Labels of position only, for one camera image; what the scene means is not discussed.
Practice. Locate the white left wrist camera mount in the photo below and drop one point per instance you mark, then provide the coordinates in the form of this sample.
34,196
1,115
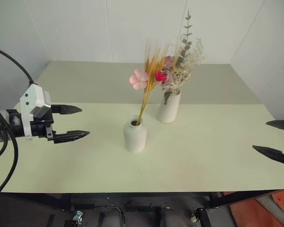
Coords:
33,97

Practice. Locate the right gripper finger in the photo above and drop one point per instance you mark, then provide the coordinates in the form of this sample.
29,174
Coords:
277,154
282,124

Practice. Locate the short white vase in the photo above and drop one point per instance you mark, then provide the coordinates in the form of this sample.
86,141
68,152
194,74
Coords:
135,139

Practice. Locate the dark grey rounded shape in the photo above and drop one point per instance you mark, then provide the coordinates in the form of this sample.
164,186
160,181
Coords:
111,218

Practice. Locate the wheat and pink flower bouquet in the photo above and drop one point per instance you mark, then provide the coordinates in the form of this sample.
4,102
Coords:
147,91

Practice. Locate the tall white vase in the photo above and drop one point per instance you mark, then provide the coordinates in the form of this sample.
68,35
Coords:
168,111

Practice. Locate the silver metal clamp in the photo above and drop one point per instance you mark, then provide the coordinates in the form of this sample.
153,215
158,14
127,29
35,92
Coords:
77,216
193,217

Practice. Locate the orange floor mat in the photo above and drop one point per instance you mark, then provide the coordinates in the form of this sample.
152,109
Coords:
251,212

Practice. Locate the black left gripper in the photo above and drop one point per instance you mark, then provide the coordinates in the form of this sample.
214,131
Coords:
41,127

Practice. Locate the black table frame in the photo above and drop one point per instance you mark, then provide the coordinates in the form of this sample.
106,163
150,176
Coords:
137,196

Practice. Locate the eucalyptus dried flower bouquet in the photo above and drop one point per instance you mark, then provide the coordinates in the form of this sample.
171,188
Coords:
183,71

